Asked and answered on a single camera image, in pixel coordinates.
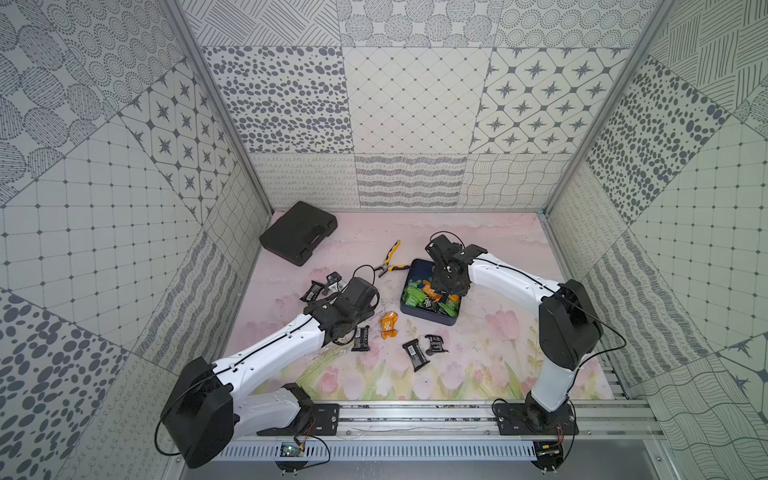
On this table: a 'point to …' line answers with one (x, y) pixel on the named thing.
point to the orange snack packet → (388, 322)
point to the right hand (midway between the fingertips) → (446, 287)
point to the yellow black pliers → (388, 267)
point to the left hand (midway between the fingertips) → (365, 301)
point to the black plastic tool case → (293, 236)
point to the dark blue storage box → (423, 270)
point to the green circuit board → (291, 449)
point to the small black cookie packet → (436, 344)
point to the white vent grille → (383, 451)
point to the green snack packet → (413, 295)
